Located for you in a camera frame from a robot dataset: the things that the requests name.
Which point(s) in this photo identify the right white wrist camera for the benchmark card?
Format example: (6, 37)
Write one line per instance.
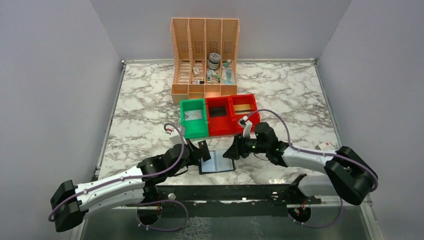
(247, 125)

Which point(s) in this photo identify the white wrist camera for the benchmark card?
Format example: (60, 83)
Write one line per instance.
(247, 125)
(175, 137)

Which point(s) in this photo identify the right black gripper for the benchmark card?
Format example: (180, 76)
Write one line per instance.
(240, 149)

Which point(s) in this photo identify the blue packaged item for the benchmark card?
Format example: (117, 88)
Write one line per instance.
(227, 77)

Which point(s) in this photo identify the round grey tin jar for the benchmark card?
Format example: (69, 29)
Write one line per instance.
(214, 61)

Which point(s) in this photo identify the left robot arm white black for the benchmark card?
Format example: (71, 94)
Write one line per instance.
(72, 203)

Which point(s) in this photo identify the red plastic bin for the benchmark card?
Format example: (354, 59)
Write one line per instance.
(219, 126)
(238, 100)

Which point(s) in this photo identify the green capped tube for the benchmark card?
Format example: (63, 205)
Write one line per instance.
(226, 64)

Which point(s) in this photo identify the silver card in green bin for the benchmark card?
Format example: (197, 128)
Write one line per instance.
(192, 115)

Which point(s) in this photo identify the peach desk file organizer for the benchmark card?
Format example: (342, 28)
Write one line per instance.
(193, 39)

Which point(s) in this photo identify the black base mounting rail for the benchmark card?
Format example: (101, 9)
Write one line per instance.
(282, 193)

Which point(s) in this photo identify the green marker pen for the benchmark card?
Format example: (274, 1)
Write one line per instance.
(215, 75)

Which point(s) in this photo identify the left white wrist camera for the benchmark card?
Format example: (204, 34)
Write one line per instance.
(175, 137)

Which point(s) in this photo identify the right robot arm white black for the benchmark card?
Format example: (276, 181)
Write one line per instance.
(344, 173)

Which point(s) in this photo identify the black card holder wallet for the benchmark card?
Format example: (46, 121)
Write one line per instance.
(216, 164)

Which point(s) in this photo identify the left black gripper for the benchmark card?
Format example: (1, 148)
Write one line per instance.
(195, 151)

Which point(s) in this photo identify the small white box in organizer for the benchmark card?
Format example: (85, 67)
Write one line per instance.
(196, 71)

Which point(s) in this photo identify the gold credit card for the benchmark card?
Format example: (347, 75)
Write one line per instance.
(242, 109)

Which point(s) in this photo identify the green plastic bin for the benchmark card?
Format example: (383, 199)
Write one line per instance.
(198, 128)

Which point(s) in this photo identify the small white bottle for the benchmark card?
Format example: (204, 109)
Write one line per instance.
(209, 76)

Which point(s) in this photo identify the small white box red label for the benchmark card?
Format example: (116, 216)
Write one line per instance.
(326, 147)

